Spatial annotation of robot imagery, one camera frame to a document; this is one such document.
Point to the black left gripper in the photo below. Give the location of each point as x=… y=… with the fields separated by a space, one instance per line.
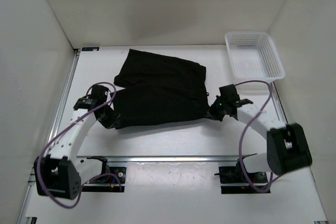
x=108 y=124

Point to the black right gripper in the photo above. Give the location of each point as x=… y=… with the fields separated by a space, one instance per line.
x=212 y=112

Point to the black shorts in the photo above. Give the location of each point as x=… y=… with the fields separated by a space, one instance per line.
x=157 y=89

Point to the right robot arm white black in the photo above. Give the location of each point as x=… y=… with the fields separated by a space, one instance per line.
x=287 y=149

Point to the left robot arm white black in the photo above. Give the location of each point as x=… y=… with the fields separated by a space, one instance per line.
x=58 y=172

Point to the white perforated plastic basket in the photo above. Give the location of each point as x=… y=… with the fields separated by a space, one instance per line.
x=253 y=56

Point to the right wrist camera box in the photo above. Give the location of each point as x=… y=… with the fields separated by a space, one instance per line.
x=229 y=93

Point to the aluminium front rail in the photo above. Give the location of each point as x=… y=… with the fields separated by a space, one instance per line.
x=165 y=158

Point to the aluminium rail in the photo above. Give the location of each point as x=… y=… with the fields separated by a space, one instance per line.
x=165 y=158
x=278 y=104
x=53 y=132

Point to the aluminium right side rail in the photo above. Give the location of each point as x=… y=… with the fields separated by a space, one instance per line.
x=278 y=104

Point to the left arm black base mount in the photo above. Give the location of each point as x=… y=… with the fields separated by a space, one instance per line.
x=110 y=175

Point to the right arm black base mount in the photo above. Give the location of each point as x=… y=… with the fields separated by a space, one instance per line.
x=233 y=181

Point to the aluminium left side rail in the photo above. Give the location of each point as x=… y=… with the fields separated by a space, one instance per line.
x=53 y=132

